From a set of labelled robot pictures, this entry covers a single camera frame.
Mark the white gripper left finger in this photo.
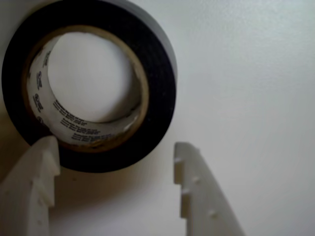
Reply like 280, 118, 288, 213
0, 135, 61, 236

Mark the black tape roll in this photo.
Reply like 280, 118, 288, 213
1, 0, 178, 174

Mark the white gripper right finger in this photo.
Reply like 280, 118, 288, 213
174, 142, 247, 236

